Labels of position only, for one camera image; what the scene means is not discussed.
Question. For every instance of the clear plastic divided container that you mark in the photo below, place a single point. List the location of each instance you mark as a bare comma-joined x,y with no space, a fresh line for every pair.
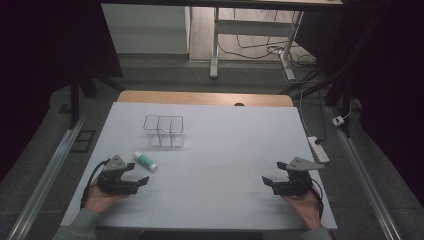
164,130

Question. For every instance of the aluminium floor rail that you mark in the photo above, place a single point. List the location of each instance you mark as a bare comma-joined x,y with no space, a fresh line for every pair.
363,176
46,176

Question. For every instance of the person's right hand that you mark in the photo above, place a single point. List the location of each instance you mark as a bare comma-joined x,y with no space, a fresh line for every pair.
305,206

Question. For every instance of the person's left hand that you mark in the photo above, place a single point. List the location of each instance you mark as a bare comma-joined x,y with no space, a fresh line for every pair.
101,201

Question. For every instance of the small white adapter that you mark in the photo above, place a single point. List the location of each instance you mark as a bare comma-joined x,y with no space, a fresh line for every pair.
338,120

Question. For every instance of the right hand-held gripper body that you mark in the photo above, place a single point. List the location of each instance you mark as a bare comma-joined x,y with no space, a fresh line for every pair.
296,180

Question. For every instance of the white cabinet panel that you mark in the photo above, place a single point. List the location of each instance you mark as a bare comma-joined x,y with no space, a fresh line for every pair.
143,28

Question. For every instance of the black metal stand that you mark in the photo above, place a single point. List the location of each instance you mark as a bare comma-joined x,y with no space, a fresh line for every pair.
336,80
75,96

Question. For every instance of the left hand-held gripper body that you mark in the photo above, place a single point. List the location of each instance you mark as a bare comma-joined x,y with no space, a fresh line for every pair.
113,173

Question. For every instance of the green and white glue stick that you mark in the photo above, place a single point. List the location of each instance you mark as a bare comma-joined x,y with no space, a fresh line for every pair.
145,161

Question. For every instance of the wooden table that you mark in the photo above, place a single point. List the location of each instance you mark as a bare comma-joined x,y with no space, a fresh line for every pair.
200,97

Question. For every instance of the black curtain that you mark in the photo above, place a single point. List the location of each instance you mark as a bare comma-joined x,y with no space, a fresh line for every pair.
40,66
390,83

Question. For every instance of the white power strip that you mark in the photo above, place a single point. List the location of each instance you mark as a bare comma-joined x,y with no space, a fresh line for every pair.
318,149

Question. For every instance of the white desk frame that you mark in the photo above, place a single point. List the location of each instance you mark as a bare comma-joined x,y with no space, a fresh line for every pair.
253,27

